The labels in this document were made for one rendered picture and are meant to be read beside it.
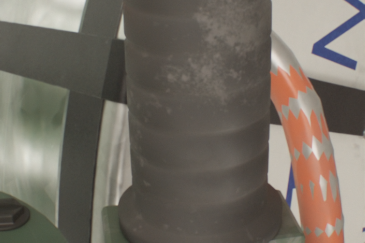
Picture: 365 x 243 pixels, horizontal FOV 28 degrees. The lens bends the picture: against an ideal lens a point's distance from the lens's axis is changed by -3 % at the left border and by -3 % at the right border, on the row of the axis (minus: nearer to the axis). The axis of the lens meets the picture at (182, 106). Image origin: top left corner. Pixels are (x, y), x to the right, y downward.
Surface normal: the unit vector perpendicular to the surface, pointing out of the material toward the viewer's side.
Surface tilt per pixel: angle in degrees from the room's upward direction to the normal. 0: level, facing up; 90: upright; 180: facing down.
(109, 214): 115
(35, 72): 48
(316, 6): 90
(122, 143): 74
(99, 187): 42
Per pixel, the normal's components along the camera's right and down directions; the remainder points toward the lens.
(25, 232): -0.02, -0.92
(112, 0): -0.72, -0.16
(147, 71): -0.65, 0.31
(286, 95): -0.39, -0.17
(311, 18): 0.66, 0.17
